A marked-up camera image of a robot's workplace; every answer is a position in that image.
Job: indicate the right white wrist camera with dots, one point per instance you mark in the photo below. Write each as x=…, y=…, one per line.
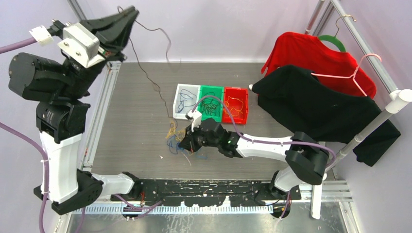
x=195, y=117

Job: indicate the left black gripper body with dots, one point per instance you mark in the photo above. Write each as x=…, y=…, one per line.
x=112, y=55

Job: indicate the green clothes hanger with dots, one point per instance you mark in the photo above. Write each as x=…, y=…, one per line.
x=333, y=38

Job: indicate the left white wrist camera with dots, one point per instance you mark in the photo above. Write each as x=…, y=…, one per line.
x=81, y=45

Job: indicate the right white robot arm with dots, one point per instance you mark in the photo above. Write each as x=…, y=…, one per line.
x=306, y=159

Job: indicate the white plastic bin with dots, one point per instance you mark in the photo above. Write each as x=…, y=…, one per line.
x=186, y=96

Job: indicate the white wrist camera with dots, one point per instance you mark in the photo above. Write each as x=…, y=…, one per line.
x=195, y=117
x=81, y=45

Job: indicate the green plastic bin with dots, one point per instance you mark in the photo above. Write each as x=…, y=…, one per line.
x=210, y=107

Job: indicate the pink clothes hanger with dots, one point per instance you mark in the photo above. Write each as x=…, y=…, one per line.
x=352, y=77

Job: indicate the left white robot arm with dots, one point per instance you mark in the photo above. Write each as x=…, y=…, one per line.
x=60, y=115

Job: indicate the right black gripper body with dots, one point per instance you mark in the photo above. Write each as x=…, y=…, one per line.
x=198, y=138

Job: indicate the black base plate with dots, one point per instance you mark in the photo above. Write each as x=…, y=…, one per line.
x=204, y=193

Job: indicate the black shirt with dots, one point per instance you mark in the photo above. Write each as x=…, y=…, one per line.
x=299, y=102

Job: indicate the red plastic bin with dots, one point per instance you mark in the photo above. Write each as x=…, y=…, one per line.
x=236, y=99

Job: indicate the aluminium frame rail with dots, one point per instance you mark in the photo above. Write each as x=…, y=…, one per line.
x=101, y=93

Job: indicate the red shirt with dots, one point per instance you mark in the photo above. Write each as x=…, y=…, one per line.
x=307, y=51

